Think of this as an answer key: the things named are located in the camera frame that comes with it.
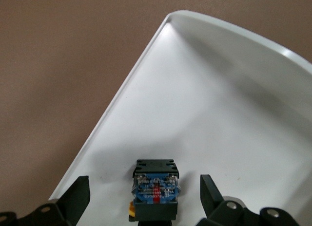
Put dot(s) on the white plastic drawer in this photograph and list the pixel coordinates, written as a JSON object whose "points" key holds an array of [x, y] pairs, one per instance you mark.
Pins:
{"points": [[207, 114]]}

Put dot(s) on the green push button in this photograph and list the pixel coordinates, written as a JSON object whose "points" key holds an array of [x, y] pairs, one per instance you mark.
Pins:
{"points": [[156, 189]]}

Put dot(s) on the brown table cover mat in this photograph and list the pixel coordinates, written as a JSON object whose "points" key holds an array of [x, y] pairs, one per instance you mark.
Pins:
{"points": [[61, 65]]}

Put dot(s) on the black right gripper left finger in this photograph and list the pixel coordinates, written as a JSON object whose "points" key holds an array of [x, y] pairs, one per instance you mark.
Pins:
{"points": [[65, 211]]}

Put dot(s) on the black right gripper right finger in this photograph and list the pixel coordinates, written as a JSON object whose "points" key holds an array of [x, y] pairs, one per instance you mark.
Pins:
{"points": [[226, 213]]}

